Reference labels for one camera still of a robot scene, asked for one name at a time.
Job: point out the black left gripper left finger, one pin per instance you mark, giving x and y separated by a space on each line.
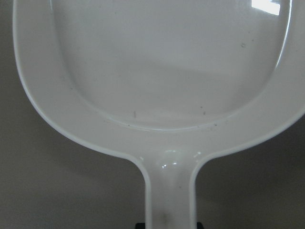
140 225

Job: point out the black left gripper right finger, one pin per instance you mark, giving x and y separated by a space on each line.
199 225

